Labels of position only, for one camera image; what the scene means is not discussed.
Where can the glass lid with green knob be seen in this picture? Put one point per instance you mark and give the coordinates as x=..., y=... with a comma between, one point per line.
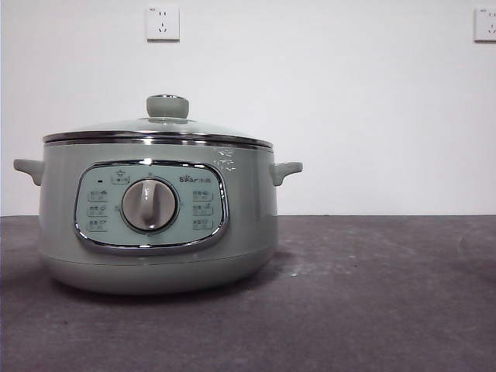
x=167, y=106

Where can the pale green electric cooking pot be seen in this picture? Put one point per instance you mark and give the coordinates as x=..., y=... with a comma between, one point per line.
x=248, y=201

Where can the white wall socket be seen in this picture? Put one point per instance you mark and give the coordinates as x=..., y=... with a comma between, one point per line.
x=487, y=25
x=163, y=23

